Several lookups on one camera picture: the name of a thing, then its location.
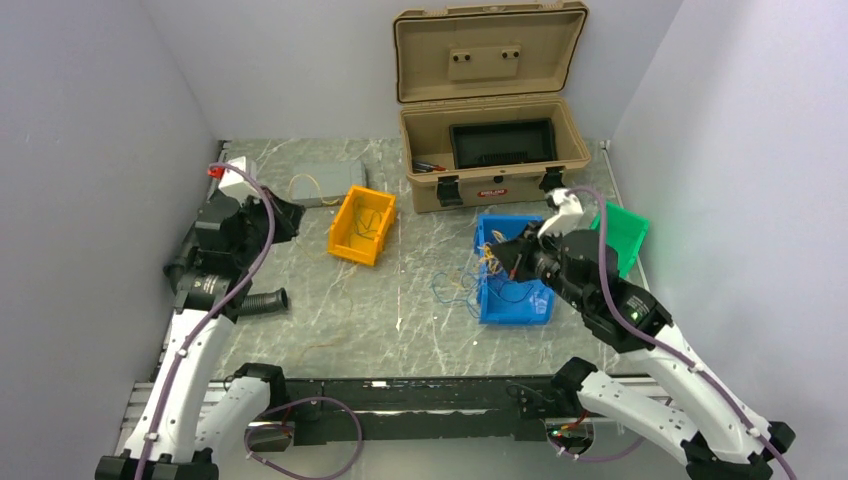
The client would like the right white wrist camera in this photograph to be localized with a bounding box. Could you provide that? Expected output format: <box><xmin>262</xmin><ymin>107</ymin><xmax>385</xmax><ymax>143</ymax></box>
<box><xmin>538</xmin><ymin>188</ymin><xmax>584</xmax><ymax>238</ymax></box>

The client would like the tan plastic toolbox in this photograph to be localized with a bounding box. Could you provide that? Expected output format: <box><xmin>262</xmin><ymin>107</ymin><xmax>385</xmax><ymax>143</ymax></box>
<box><xmin>392</xmin><ymin>1</ymin><xmax>591</xmax><ymax>213</ymax></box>

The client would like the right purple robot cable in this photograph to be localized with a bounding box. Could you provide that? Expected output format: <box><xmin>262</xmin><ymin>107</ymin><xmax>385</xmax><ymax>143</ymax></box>
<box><xmin>546</xmin><ymin>185</ymin><xmax>800</xmax><ymax>480</ymax></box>

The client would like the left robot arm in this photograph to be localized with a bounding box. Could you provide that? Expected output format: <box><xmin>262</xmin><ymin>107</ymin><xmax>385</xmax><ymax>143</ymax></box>
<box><xmin>94</xmin><ymin>193</ymin><xmax>306</xmax><ymax>479</ymax></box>

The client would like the green plastic bin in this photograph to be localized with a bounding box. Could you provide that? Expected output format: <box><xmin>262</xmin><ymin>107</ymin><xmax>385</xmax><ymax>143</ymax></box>
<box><xmin>605</xmin><ymin>202</ymin><xmax>650</xmax><ymax>278</ymax></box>

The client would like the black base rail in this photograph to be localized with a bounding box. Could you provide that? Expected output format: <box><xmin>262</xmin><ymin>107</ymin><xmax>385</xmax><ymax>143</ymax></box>
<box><xmin>249</xmin><ymin>375</ymin><xmax>596</xmax><ymax>453</ymax></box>

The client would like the grey plastic case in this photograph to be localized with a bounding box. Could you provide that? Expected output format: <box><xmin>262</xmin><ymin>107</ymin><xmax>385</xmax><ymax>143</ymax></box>
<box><xmin>288</xmin><ymin>160</ymin><xmax>367</xmax><ymax>208</ymax></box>

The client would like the blue plastic bin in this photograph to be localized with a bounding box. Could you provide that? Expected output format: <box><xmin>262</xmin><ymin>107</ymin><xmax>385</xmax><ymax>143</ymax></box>
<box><xmin>474</xmin><ymin>214</ymin><xmax>556</xmax><ymax>326</ymax></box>

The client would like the blue yellow wire bundle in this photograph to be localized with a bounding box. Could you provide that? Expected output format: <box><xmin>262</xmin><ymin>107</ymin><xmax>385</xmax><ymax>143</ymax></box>
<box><xmin>288</xmin><ymin>173</ymin><xmax>531</xmax><ymax>366</ymax></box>

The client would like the orange plastic bin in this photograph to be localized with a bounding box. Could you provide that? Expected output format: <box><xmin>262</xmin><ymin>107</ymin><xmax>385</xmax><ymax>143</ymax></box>
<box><xmin>327</xmin><ymin>185</ymin><xmax>396</xmax><ymax>267</ymax></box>

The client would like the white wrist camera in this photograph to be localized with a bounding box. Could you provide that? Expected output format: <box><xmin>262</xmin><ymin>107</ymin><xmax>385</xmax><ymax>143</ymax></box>
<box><xmin>538</xmin><ymin>188</ymin><xmax>584</xmax><ymax>238</ymax></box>
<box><xmin>207</xmin><ymin>156</ymin><xmax>259</xmax><ymax>203</ymax></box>

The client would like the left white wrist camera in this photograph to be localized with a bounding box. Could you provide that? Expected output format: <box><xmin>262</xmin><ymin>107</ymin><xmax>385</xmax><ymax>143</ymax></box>
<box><xmin>207</xmin><ymin>156</ymin><xmax>259</xmax><ymax>203</ymax></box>

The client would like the red handled screwdriver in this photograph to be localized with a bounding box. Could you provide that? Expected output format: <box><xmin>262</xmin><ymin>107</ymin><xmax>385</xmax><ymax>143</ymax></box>
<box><xmin>412</xmin><ymin>161</ymin><xmax>446</xmax><ymax>173</ymax></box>

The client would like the black toolbox tray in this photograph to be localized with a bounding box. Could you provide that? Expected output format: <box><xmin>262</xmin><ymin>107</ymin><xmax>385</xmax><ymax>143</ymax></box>
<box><xmin>448</xmin><ymin>118</ymin><xmax>557</xmax><ymax>169</ymax></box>

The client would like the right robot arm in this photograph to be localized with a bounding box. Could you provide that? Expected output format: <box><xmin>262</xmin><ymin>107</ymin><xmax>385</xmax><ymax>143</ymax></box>
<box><xmin>491</xmin><ymin>222</ymin><xmax>796</xmax><ymax>479</ymax></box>

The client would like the black corrugated hose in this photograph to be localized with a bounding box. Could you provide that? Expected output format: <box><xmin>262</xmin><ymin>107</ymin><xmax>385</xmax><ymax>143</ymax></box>
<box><xmin>163</xmin><ymin>185</ymin><xmax>291</xmax><ymax>318</ymax></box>

